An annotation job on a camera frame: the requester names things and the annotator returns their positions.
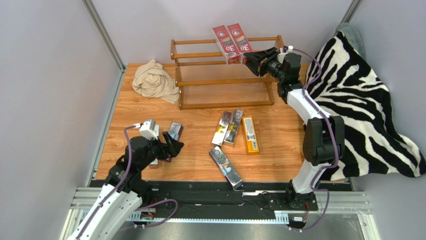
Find wooden two-tier shelf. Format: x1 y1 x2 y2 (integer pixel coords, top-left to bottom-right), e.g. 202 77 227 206
170 39 276 110

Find silver gold toothpaste box right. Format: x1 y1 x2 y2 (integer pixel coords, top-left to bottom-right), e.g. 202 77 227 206
223 109 244 147

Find aluminium frame post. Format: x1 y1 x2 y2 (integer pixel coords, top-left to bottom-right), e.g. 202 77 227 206
81 0 126 73

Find silver gold toothpaste box left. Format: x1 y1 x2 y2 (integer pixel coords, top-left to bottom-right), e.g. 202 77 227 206
211 110 232 146

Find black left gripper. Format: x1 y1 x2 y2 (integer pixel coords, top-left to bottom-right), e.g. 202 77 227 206
138 130 184 170

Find beige crumpled cloth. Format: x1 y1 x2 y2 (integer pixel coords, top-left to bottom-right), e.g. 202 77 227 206
132 59 180 104

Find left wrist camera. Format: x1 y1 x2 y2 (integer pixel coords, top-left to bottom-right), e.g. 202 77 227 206
139 119 158 140

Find red 3D toothpaste box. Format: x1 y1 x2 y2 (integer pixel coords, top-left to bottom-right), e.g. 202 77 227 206
227 23 254 64
212 25 241 65

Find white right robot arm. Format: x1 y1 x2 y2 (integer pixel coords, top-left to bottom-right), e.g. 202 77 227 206
243 47 345 210

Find silver gold toothpaste box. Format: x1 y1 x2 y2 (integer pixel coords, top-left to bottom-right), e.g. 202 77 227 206
211 110 232 146
223 109 244 147

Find silver purple R&O toothpaste box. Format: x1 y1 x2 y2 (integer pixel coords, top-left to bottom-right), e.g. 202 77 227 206
209 146 243 191

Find silver blue Sensitive toothpaste box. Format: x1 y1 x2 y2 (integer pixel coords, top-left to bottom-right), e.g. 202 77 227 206
165 122 185 163

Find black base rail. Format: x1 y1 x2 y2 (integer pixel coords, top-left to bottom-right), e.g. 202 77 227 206
69 178 374 231

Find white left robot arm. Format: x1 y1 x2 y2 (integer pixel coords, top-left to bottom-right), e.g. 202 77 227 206
68 128 184 240

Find zebra print blanket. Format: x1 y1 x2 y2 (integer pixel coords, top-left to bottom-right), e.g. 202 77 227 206
305 32 426 181

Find orange toothpaste box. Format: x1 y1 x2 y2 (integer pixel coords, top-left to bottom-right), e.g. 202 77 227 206
242 116 260 155

